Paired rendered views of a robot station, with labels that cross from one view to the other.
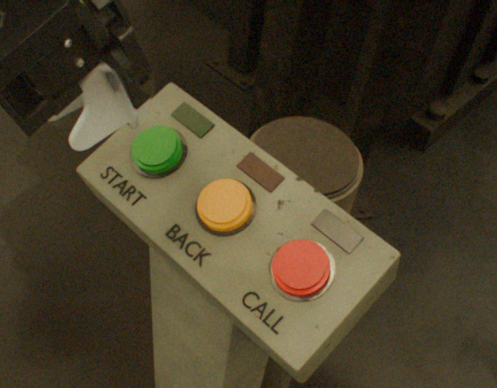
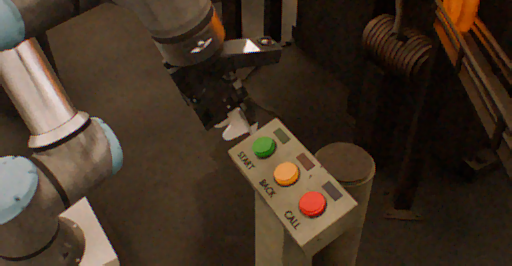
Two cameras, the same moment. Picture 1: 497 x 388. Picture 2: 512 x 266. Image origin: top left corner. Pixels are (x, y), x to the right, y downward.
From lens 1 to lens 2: 0.39 m
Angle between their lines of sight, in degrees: 19
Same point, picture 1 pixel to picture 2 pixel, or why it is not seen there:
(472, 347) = not seen: outside the picture
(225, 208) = (285, 174)
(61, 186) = (231, 172)
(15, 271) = (197, 216)
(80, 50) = (229, 102)
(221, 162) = (289, 155)
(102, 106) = (236, 123)
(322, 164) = (351, 167)
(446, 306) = not seen: outside the picture
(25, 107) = (207, 120)
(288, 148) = (335, 157)
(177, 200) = (267, 169)
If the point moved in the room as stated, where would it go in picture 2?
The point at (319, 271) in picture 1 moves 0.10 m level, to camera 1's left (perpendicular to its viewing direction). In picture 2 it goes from (318, 205) to (258, 185)
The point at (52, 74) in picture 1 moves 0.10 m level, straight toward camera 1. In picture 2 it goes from (218, 110) to (215, 157)
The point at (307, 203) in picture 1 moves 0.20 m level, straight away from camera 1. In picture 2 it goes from (322, 177) to (368, 110)
